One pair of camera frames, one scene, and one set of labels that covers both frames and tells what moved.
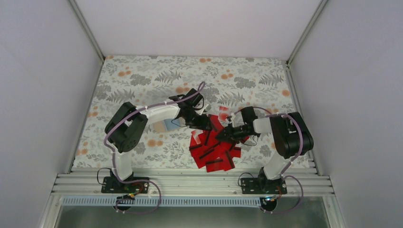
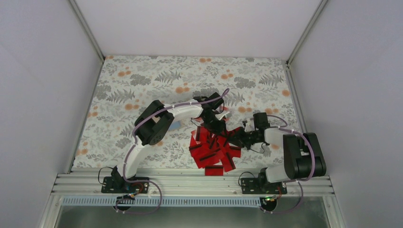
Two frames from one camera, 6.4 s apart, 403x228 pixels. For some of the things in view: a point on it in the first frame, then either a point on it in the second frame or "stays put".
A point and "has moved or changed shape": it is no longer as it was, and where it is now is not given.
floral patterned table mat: (235, 83) stays put
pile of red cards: (214, 146) -> (211, 156)
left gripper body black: (193, 121) -> (211, 124)
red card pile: (201, 151) stays put
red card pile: (216, 122) has moved or changed shape
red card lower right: (228, 162) stays put
